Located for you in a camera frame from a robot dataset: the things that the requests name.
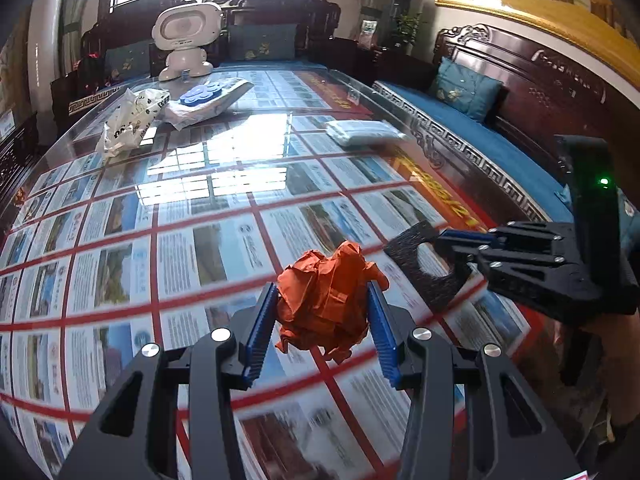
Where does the black foam piece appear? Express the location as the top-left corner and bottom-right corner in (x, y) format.
(385, 221), (473, 313)

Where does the small picture frame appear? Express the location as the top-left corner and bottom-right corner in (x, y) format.
(359, 6), (381, 46)

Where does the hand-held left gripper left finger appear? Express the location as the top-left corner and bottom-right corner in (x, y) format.
(57, 281), (280, 480)

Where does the blue embroidered cushion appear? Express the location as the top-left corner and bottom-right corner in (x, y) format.
(560, 182), (640, 252)
(429, 56), (504, 124)

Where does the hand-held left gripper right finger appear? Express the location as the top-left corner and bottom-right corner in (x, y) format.
(367, 280), (583, 480)

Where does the long wooden sofa blue seat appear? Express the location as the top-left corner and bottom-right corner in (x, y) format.
(372, 24), (640, 227)

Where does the orange paper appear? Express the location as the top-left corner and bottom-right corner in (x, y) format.
(274, 241), (390, 365)

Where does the white printed plastic bag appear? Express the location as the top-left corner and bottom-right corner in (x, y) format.
(102, 87), (171, 160)

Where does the teal embroidered cushion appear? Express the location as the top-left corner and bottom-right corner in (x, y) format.
(104, 41), (154, 81)
(227, 24), (297, 61)

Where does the patterned curtain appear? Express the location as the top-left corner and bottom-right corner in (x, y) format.
(60, 0), (117, 47)

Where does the white flat packet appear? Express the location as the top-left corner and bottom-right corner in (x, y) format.
(325, 119), (407, 149)

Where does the gold framed tree painting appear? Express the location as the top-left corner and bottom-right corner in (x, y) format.
(435, 0), (640, 89)

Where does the green potted plant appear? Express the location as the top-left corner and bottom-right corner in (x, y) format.
(395, 12), (424, 52)

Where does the black tall speaker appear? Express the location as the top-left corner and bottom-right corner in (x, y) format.
(390, 0), (414, 26)

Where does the person's right forearm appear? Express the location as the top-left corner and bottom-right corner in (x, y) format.
(582, 310), (640, 442)

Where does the carved wooden sofa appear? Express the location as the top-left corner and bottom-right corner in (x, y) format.
(50, 0), (342, 122)

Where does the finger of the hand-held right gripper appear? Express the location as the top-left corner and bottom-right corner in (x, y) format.
(434, 239), (598, 312)
(437, 221), (576, 261)

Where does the white robot toy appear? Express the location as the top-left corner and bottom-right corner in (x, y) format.
(151, 1), (224, 82)

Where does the dark wooden cabinet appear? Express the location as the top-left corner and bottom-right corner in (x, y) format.
(0, 110), (41, 211)

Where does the white standing air conditioner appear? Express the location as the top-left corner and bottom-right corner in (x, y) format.
(27, 0), (69, 107)

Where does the white packet with blue flower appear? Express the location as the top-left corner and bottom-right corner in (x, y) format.
(164, 77), (256, 131)

